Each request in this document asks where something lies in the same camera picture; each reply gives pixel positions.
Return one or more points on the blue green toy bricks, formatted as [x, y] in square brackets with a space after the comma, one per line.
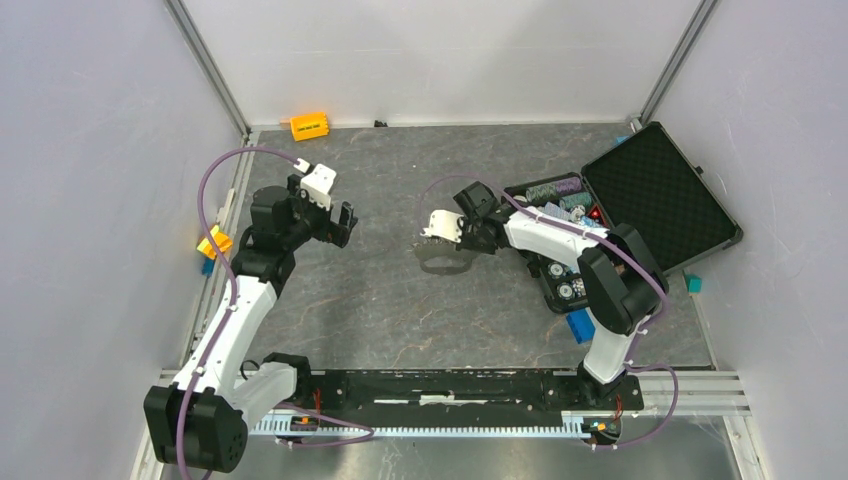
[581, 325]

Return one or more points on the white toothed cable duct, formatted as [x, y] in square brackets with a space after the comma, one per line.
[284, 423]

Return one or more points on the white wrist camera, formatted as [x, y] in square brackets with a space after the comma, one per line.
[317, 182]
[444, 225]

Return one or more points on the black poker chip case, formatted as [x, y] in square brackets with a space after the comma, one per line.
[646, 182]

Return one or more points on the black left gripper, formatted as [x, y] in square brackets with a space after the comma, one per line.
[336, 233]

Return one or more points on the teal small cube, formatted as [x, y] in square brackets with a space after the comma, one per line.
[694, 283]

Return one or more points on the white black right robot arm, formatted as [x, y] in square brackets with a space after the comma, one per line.
[624, 285]

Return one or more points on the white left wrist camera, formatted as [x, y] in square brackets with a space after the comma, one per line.
[317, 182]

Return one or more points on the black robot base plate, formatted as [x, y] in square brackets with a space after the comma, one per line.
[523, 397]

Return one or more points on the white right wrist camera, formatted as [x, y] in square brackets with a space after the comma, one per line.
[444, 225]

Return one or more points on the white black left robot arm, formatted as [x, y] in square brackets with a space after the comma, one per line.
[202, 418]

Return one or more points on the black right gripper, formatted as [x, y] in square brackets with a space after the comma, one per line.
[465, 244]

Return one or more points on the orange yellow plastic block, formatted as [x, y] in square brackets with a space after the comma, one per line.
[309, 126]

